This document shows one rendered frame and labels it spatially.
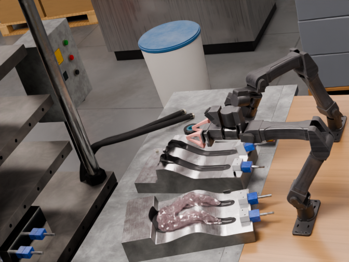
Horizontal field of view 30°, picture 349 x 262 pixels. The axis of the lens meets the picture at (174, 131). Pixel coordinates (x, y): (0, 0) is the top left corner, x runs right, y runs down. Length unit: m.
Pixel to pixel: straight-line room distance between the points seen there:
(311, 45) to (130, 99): 1.71
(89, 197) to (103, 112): 2.45
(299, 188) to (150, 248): 0.61
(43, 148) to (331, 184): 1.29
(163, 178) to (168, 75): 2.12
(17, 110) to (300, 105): 1.35
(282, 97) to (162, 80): 1.73
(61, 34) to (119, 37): 2.97
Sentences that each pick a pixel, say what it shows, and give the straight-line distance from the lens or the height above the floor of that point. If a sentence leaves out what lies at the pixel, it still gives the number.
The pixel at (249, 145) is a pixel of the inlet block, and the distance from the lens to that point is 2.79.
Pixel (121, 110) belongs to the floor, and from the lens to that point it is 5.37.
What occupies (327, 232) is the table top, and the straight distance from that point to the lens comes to 2.50.
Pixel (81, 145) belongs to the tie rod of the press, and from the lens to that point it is 3.01.
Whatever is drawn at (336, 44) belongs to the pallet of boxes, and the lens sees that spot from 4.49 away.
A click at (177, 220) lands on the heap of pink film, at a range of 2.55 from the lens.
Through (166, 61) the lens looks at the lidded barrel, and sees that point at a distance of 4.79.
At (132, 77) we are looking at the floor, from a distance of 5.85.
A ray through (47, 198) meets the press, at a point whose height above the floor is 0.79.
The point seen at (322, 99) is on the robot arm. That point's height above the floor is 1.00.
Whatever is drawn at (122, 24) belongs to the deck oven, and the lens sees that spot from 6.00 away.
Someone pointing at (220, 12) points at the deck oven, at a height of 0.40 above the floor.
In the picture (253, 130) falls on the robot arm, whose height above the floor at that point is 1.23.
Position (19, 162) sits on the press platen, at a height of 1.04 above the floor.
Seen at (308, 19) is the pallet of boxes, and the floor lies 0.67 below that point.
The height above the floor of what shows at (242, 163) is 0.90.
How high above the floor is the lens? 2.47
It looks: 31 degrees down
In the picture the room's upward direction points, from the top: 17 degrees counter-clockwise
